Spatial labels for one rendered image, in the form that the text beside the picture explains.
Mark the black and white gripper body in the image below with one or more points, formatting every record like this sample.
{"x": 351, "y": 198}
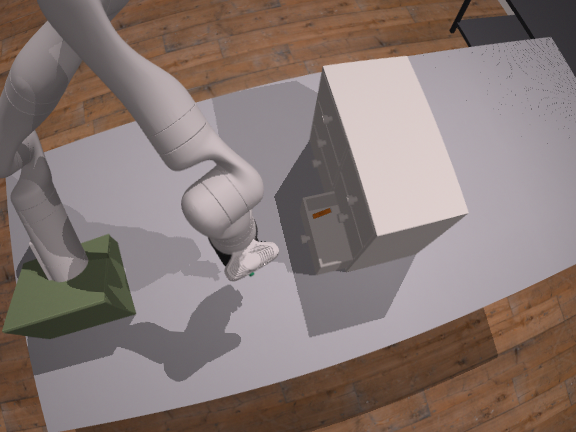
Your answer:
{"x": 246, "y": 257}

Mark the white chest of drawers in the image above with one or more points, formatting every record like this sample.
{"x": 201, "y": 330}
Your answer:
{"x": 407, "y": 177}

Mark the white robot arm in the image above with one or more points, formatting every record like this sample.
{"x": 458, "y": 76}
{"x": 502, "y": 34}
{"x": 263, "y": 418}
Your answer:
{"x": 159, "y": 103}

